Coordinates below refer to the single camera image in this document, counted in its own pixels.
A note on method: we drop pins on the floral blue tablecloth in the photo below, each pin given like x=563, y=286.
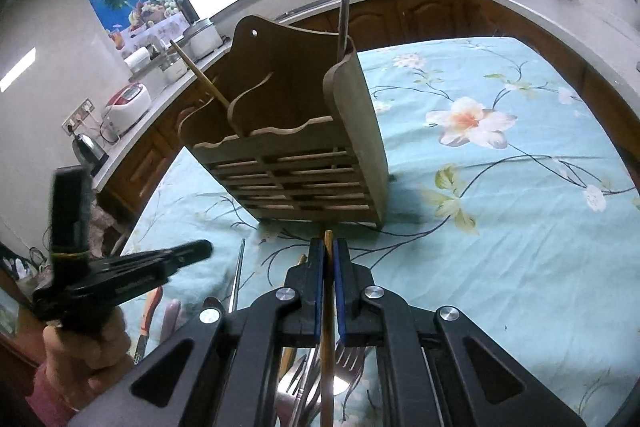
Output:
x=500, y=257

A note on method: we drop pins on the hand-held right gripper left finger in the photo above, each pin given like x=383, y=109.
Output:
x=319, y=292

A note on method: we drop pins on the wooden utensil holder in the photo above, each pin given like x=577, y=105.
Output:
x=280, y=82

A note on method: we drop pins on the person's left forearm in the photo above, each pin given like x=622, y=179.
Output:
x=47, y=402

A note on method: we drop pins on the white storage container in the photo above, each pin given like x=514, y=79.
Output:
x=138, y=60

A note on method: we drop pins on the person's left hand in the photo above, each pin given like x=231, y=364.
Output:
x=85, y=359

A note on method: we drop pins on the small white cooker pot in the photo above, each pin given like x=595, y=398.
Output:
x=173, y=68

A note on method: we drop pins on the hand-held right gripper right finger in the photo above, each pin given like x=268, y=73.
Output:
x=342, y=292

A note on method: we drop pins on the wooden base cabinets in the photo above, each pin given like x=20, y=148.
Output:
x=425, y=14

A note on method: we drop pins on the red and white rice cooker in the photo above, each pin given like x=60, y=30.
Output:
x=127, y=104

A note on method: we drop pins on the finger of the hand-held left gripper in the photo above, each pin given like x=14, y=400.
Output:
x=150, y=269

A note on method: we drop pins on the wooden chopstick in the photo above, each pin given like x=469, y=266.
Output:
x=327, y=372
x=200, y=74

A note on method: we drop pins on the steel electric kettle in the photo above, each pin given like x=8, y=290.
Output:
x=88, y=152

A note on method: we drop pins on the wall socket strip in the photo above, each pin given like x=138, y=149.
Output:
x=80, y=114

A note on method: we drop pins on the ceiling light panel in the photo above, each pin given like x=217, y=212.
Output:
x=17, y=69

